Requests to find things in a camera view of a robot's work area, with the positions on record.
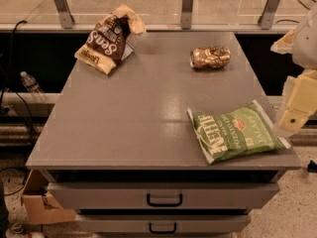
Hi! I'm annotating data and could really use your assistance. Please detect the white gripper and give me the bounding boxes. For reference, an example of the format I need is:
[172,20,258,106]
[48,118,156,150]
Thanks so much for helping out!
[273,69,317,137]

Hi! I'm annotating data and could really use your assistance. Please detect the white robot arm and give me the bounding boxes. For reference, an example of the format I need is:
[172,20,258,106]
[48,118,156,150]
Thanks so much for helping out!
[270,5,317,137]

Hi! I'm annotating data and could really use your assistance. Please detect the green kettle chip bag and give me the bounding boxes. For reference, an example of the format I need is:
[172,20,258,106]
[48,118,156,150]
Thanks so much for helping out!
[186,100,290,164]

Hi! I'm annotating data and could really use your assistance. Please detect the brown chip bag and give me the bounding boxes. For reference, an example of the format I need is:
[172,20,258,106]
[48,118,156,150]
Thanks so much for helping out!
[74,4,146,74]

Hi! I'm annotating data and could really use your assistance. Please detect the black object on floor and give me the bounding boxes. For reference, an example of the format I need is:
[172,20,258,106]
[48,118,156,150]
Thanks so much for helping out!
[307,161,317,173]

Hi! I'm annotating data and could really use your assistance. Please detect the upper grey drawer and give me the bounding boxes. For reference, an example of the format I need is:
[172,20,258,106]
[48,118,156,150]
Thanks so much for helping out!
[49,182,279,209]

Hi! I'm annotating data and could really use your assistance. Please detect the grey drawer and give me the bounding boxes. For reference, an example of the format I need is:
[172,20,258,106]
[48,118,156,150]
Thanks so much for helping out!
[76,215,251,235]
[49,182,279,209]

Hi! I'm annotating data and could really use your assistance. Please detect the lower grey drawer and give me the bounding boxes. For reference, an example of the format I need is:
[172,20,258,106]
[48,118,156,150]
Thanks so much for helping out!
[76,215,251,235]

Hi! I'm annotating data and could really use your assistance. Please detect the clear plastic water bottle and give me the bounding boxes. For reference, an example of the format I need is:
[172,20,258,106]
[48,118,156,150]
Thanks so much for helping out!
[20,71,47,103]

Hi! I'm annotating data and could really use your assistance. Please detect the cardboard box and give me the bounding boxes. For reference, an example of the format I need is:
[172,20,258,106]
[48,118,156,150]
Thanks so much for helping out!
[21,171,76,225]

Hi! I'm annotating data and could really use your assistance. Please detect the right metal bracket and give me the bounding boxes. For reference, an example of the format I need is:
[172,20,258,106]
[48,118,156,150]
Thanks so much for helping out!
[258,0,280,30]

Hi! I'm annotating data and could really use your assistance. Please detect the metal bracket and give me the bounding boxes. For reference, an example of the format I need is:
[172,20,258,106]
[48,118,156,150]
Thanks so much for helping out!
[180,0,193,30]
[258,0,280,30]
[53,0,74,29]

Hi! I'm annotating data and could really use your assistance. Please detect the middle metal bracket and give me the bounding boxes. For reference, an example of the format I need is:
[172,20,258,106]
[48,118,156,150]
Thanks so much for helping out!
[180,0,193,30]

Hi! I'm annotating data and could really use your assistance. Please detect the black upper drawer handle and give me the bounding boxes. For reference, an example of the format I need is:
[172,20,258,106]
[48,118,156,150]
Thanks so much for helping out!
[146,193,183,207]

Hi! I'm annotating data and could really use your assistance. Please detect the black drawer handle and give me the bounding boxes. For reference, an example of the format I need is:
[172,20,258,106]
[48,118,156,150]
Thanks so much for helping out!
[146,193,183,207]
[148,223,177,235]

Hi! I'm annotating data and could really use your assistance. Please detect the black lower drawer handle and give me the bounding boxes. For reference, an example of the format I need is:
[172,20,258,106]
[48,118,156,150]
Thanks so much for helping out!
[148,223,177,235]

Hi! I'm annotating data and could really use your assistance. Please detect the left metal bracket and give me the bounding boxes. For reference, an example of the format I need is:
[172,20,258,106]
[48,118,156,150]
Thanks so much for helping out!
[53,0,74,29]

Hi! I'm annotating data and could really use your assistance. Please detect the black cable left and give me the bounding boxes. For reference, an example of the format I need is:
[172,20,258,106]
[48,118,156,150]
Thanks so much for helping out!
[0,19,38,144]

